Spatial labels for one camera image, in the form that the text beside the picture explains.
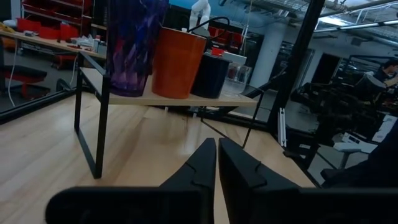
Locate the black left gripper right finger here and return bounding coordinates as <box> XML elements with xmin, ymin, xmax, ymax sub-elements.
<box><xmin>218</xmin><ymin>138</ymin><xmax>398</xmax><ymax>224</ymax></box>

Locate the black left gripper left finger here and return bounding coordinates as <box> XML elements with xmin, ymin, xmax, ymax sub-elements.
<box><xmin>45</xmin><ymin>138</ymin><xmax>217</xmax><ymax>224</ymax></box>

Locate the clear plastic mug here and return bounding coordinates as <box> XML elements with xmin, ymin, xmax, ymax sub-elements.
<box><xmin>222</xmin><ymin>62</ymin><xmax>253</xmax><ymax>98</ymax></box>

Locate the dark blue speckled mug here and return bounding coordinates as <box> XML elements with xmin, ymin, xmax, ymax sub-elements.
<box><xmin>190</xmin><ymin>53</ymin><xmax>232</xmax><ymax>100</ymax></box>

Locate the orange mug white inside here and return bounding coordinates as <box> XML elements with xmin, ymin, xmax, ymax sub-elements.
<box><xmin>151</xmin><ymin>27</ymin><xmax>208</xmax><ymax>100</ymax></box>

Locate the translucent purple tumbler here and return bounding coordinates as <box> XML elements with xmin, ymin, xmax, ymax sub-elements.
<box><xmin>105</xmin><ymin>0</ymin><xmax>170</xmax><ymax>98</ymax></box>

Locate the silver aluminium bar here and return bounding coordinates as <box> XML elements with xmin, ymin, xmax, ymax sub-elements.
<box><xmin>277</xmin><ymin>107</ymin><xmax>287</xmax><ymax>147</ymax></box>

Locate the black office chair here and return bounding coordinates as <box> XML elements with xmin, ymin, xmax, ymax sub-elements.
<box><xmin>320</xmin><ymin>121</ymin><xmax>398</xmax><ymax>189</ymax></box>

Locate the wooden drying rack board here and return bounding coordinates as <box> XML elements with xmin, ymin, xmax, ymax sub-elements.
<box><xmin>73</xmin><ymin>51</ymin><xmax>265</xmax><ymax>180</ymax></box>

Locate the white box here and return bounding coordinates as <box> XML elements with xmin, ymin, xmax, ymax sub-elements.
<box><xmin>371</xmin><ymin>114</ymin><xmax>398</xmax><ymax>144</ymax></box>

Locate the white robot figure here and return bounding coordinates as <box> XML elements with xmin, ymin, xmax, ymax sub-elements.
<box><xmin>188</xmin><ymin>0</ymin><xmax>212</xmax><ymax>31</ymax></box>

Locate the person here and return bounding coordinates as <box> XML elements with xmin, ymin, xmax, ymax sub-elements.
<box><xmin>371</xmin><ymin>58</ymin><xmax>398</xmax><ymax>90</ymax></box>

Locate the wooden workbench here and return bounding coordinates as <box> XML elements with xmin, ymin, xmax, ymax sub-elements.
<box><xmin>0</xmin><ymin>29</ymin><xmax>108</xmax><ymax>62</ymax></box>

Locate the red storage bin rack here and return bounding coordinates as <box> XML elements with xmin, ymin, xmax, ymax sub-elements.
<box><xmin>17</xmin><ymin>0</ymin><xmax>94</xmax><ymax>41</ymax></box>

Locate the white cable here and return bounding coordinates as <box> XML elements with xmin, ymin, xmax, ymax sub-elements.
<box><xmin>6</xmin><ymin>43</ymin><xmax>17</xmax><ymax>108</ymax></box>

